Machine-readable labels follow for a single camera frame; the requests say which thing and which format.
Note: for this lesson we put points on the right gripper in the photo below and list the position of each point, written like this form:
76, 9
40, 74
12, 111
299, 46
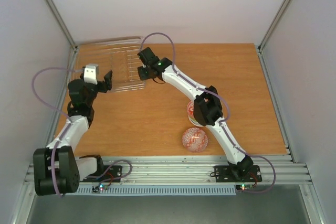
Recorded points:
146, 64

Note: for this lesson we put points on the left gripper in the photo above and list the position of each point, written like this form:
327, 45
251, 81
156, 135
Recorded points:
108, 83

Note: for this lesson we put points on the chrome wire dish rack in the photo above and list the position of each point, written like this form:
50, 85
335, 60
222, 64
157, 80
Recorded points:
116, 54

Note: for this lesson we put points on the red floral pattern bowl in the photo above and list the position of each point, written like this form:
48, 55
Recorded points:
190, 109

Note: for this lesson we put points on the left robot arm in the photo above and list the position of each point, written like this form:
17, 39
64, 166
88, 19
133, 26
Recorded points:
56, 170

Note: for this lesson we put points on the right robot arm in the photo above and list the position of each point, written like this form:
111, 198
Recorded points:
208, 110

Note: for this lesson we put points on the green and white bowl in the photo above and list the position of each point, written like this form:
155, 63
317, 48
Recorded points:
193, 121

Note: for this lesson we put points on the red geometric pattern bowl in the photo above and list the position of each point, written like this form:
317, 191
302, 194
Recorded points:
195, 139

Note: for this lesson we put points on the left controller board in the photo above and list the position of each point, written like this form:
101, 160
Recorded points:
99, 188

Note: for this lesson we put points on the controller board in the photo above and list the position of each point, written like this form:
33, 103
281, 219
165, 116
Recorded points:
244, 187
99, 188

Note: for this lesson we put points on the right controller board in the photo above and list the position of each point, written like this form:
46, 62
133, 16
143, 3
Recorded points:
244, 187

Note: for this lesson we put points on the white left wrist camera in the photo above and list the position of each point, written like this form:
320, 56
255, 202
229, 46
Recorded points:
90, 73

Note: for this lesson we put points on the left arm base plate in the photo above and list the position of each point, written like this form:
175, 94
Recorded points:
115, 172

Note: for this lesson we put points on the slotted grey cable duct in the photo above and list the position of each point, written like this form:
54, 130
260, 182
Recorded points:
161, 190

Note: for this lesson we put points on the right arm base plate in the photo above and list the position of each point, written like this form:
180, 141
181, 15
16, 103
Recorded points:
223, 174

